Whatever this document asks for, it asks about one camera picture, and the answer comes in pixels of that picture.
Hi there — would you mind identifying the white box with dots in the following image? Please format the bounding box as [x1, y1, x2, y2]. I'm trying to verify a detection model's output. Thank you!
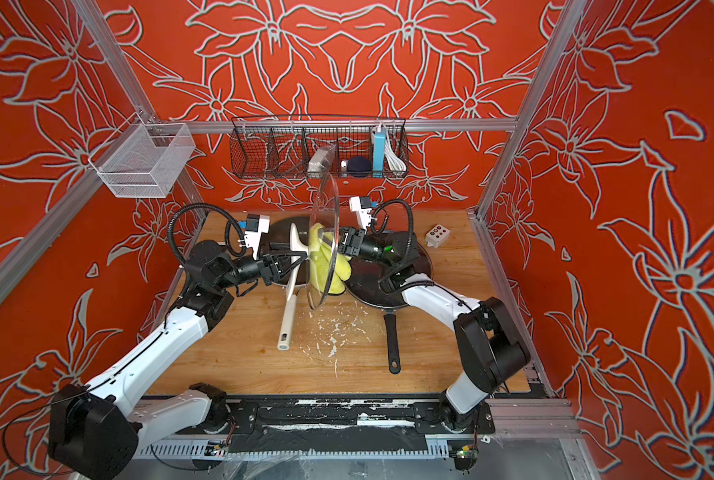
[425, 224, 451, 248]

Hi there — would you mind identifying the glass lid with white handle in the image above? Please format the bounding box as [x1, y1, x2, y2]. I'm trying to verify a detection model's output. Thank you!
[288, 173, 340, 310]

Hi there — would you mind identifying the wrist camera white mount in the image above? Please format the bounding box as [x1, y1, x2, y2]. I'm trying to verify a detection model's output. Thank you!
[239, 213, 271, 260]
[348, 196, 377, 230]

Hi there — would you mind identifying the dark blue round object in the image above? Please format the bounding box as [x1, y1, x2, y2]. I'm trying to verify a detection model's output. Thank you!
[346, 156, 372, 178]

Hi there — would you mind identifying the white cable in basket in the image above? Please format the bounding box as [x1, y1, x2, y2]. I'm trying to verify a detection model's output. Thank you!
[385, 140, 407, 176]

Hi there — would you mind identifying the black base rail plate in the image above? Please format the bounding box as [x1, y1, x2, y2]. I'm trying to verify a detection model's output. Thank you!
[176, 392, 496, 454]

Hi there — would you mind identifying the dark wok with white handle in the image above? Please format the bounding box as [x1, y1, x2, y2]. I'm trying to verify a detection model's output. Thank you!
[261, 215, 310, 351]

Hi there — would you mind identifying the blue white bottle in basket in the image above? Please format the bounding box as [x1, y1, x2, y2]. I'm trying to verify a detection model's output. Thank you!
[372, 124, 386, 178]

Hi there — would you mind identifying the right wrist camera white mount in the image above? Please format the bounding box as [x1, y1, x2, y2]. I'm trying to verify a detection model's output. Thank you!
[348, 196, 377, 230]

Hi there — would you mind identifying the black wire wall basket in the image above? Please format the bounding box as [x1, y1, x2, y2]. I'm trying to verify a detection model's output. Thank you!
[229, 114, 410, 180]

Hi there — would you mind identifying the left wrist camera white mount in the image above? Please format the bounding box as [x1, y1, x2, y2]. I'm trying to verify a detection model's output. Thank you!
[239, 213, 271, 260]

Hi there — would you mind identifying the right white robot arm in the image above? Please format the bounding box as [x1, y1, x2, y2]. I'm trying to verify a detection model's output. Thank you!
[308, 197, 531, 416]

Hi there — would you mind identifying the clear plastic wall bin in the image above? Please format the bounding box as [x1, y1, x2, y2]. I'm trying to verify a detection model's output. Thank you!
[93, 123, 195, 199]

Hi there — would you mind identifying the yellow microfiber cloth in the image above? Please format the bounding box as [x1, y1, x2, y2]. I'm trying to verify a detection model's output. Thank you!
[309, 223, 352, 302]

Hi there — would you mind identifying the black frying pan with lid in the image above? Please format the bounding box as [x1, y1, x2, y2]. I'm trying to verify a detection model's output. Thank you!
[345, 232, 433, 374]

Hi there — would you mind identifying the white packet in basket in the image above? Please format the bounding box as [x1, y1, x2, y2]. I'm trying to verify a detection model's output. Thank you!
[306, 145, 337, 179]

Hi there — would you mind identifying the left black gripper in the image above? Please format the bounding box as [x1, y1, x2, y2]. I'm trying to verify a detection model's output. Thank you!
[215, 241, 306, 294]

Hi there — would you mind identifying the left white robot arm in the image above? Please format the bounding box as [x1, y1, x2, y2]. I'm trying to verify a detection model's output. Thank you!
[48, 203, 308, 479]

